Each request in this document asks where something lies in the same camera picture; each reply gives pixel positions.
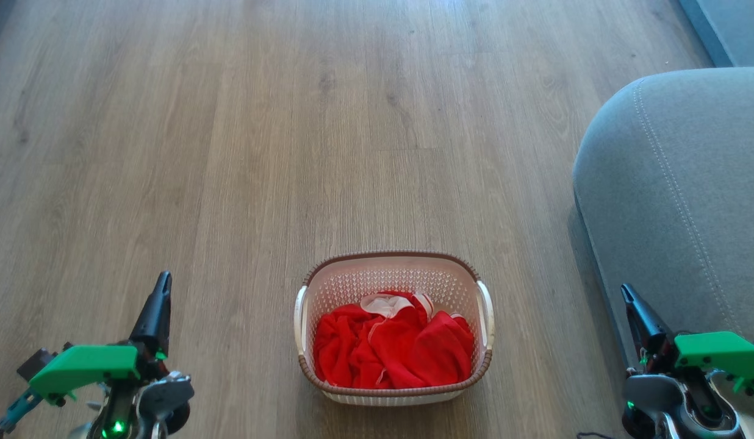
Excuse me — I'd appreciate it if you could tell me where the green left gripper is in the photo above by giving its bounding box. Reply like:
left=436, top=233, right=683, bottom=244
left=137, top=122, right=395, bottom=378
left=28, top=271, right=172, bottom=407

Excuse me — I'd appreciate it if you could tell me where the white brown-rimmed laundry basket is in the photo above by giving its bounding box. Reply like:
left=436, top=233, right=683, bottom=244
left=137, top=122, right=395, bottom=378
left=294, top=251, right=495, bottom=407

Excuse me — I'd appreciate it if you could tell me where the red cloth garment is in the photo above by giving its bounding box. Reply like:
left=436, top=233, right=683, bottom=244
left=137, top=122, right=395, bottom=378
left=314, top=291, right=475, bottom=390

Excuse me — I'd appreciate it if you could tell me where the blue grey furniture panel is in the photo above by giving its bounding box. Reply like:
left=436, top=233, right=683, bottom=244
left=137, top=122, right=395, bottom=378
left=679, top=0, right=754, bottom=68

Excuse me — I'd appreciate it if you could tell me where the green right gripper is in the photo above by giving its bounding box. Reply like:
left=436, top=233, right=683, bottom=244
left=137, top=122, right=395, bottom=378
left=621, top=284, right=754, bottom=397

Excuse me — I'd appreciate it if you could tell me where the grey fabric sofa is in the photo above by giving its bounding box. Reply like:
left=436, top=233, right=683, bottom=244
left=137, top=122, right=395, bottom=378
left=573, top=67, right=754, bottom=391

